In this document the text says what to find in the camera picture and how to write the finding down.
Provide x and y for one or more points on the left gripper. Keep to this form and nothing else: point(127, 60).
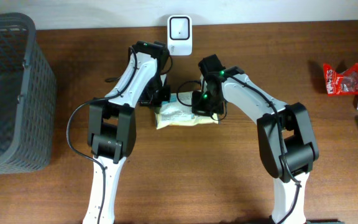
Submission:
point(155, 98)

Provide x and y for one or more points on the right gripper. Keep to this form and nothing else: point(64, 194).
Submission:
point(205, 108)

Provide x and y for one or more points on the yellow white snack bag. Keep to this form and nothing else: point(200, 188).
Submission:
point(173, 113)

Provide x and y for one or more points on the red snack bag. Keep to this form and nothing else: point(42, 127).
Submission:
point(345, 83)

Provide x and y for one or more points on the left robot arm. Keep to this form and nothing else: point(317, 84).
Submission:
point(112, 126)

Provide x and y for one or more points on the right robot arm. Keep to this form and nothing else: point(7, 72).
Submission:
point(287, 144)

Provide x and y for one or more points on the white barcode scanner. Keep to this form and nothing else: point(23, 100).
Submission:
point(180, 35)

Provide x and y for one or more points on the grey plastic basket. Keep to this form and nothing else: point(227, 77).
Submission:
point(28, 93)

